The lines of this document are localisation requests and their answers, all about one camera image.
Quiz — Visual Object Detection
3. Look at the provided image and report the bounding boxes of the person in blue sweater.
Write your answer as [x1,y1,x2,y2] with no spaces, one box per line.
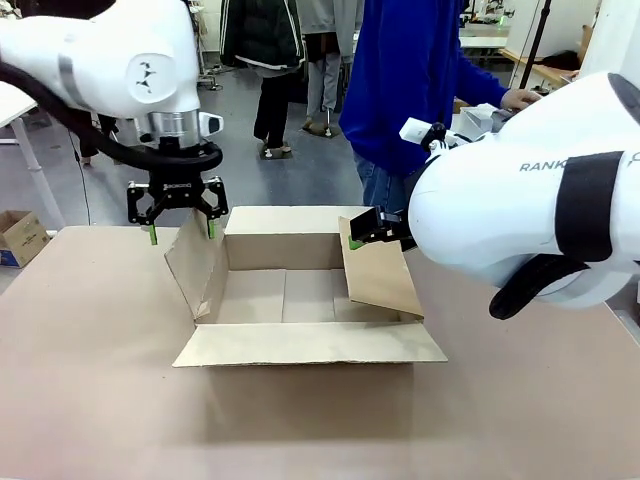
[338,0,511,221]

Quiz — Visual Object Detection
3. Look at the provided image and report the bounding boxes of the black item on wooden table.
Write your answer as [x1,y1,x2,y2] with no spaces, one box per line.
[541,49,582,72]

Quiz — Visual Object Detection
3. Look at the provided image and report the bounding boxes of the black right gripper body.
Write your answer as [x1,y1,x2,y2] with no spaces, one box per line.
[379,211,418,253]

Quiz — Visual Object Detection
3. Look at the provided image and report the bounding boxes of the person in dark striped jacket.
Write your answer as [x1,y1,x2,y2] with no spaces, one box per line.
[219,0,307,157]

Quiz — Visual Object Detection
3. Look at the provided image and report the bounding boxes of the brown cardboard packing box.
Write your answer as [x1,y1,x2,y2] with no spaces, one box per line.
[163,204,449,370]

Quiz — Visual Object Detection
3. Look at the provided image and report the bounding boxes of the small cardboard box with print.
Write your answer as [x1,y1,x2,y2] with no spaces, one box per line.
[0,209,52,270]

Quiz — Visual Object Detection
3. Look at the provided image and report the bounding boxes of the black tripod pole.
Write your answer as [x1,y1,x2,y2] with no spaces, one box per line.
[513,0,553,92]

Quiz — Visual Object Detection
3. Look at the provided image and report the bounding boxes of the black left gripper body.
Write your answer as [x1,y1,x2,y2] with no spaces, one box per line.
[147,142,208,206]

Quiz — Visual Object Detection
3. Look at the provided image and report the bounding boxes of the white side table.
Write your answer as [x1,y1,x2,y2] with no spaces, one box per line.
[0,80,67,231]

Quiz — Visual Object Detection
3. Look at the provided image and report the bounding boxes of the person's left hand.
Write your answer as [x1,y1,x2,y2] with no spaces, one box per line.
[500,87,544,111]

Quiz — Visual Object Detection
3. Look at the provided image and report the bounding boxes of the black right arm cable sleeve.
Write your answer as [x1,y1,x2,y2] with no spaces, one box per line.
[488,252,592,321]

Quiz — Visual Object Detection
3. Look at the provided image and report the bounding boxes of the person in grey clothes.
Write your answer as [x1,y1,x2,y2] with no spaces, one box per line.
[298,0,367,137]

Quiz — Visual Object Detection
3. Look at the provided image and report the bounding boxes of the black arm cable sleeve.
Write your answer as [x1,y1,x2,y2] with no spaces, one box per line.
[0,62,224,174]
[488,252,592,321]

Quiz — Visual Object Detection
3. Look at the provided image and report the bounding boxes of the white gift box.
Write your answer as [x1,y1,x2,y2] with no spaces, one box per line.
[458,104,512,145]

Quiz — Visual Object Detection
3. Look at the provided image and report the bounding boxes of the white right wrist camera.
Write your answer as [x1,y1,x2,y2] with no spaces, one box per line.
[398,117,471,154]

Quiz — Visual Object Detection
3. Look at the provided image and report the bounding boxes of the person's left forearm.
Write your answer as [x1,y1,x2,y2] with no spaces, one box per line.
[458,52,510,107]

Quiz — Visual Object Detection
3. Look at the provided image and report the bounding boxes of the wooden background table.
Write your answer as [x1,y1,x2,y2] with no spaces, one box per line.
[498,47,581,97]

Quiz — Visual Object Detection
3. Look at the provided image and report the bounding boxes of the black left arm cable sleeve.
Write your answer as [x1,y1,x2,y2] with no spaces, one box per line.
[0,62,224,174]

